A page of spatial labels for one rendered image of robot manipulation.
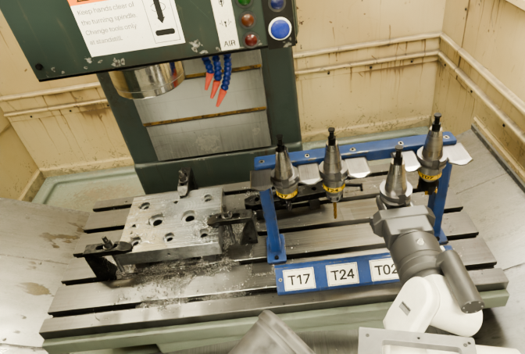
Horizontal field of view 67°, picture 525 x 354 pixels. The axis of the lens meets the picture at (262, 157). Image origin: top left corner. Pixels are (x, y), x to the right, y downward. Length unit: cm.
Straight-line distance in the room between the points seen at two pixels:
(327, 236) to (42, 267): 107
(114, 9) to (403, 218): 62
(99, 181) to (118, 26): 161
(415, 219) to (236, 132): 87
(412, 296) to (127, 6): 62
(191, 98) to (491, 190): 106
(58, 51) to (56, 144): 152
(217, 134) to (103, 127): 74
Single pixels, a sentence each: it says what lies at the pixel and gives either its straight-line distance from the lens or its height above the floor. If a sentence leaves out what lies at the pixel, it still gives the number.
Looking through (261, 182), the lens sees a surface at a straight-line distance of 90.
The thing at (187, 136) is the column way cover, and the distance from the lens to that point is 154.
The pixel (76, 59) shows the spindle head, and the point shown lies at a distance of 73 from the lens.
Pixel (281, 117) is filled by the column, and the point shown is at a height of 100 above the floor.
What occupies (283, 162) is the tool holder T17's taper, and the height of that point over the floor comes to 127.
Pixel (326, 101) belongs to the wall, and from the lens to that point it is 193.
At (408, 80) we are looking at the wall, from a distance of 199.
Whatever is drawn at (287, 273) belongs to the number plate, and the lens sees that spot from 106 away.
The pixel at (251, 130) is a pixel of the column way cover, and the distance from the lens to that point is 151.
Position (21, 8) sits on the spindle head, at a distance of 73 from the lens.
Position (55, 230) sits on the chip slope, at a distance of 185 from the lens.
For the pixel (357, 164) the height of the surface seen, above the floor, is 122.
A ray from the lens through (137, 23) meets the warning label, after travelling 68.
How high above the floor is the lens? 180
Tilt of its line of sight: 37 degrees down
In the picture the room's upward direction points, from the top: 10 degrees counter-clockwise
